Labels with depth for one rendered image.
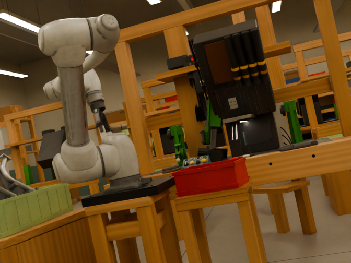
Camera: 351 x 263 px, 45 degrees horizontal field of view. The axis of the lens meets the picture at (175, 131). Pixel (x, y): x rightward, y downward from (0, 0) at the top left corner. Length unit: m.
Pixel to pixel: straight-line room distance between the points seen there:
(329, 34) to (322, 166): 0.99
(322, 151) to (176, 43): 1.31
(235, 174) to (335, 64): 1.23
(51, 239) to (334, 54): 2.00
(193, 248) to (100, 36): 1.04
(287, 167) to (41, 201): 1.30
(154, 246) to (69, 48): 0.92
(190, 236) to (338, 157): 0.84
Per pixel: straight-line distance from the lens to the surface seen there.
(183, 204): 2.00
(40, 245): 2.21
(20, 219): 2.23
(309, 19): 12.96
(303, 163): 2.27
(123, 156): 2.01
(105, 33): 1.73
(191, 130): 2.94
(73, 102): 1.83
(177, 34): 3.02
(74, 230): 2.40
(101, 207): 1.98
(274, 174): 2.28
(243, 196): 1.94
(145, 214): 1.92
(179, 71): 2.85
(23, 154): 7.57
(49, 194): 2.44
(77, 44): 1.73
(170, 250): 2.18
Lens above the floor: 1.06
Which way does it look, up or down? 2 degrees up
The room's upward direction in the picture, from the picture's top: 12 degrees counter-clockwise
